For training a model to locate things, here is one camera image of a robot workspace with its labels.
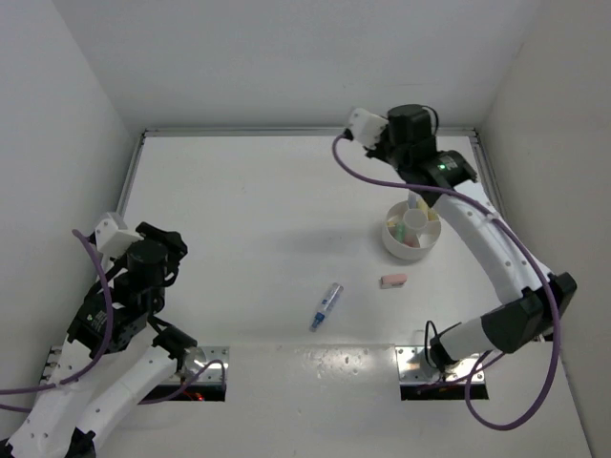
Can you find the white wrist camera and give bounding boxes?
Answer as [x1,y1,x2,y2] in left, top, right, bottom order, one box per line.
[94,212,143,259]
[347,108,389,149]

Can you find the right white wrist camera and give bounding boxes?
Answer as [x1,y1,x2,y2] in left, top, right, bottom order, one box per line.
[347,108,389,149]

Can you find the white round divided container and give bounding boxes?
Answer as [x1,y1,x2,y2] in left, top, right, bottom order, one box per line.
[381,200,442,261]

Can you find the aluminium frame rail left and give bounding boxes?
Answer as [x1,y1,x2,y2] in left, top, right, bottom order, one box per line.
[80,131,147,343]

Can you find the metal base plate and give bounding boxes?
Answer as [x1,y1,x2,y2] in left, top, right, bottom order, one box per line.
[179,346,229,385]
[395,345,479,387]

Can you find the pink eraser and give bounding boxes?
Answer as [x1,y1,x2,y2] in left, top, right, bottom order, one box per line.
[380,274,408,289]

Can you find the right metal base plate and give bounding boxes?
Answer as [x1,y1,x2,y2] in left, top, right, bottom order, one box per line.
[395,345,479,387]

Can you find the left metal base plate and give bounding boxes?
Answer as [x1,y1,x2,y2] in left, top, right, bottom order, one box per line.
[179,346,229,385]

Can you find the aluminium frame rail back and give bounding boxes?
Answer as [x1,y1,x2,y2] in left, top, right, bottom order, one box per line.
[144,126,478,138]

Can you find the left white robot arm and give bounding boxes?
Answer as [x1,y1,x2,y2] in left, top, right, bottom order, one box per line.
[1,213,198,457]

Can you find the aluminium frame rail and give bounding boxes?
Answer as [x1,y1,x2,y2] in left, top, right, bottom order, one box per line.
[144,126,478,138]
[80,131,147,343]
[469,130,509,224]

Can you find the clear glue stick blue cap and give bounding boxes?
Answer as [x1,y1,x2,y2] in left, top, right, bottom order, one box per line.
[309,282,344,332]

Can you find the aluminium frame rail right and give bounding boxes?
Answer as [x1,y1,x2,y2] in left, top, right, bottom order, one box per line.
[469,130,509,224]

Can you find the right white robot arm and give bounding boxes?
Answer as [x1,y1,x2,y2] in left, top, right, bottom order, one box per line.
[350,105,577,368]

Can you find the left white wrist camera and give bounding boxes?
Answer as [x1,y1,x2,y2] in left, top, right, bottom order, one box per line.
[94,212,143,259]

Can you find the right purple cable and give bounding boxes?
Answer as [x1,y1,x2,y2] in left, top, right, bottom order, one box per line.
[331,133,560,430]

